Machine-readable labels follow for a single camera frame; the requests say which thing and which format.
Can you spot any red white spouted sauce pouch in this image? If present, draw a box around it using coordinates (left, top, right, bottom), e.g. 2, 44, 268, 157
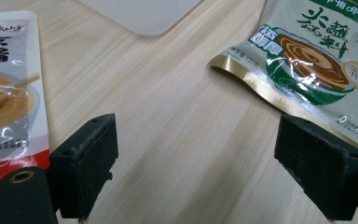
0, 10, 51, 206

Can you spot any clear plastic container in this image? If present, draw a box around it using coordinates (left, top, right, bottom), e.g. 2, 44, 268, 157
77, 0, 205, 37

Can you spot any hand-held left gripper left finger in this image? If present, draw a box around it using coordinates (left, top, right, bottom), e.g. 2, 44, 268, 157
49, 113, 119, 220

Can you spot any green white sauce packet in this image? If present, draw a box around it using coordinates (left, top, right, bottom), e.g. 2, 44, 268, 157
208, 0, 358, 160

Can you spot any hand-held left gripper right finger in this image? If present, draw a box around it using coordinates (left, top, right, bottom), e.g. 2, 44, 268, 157
274, 114, 358, 222

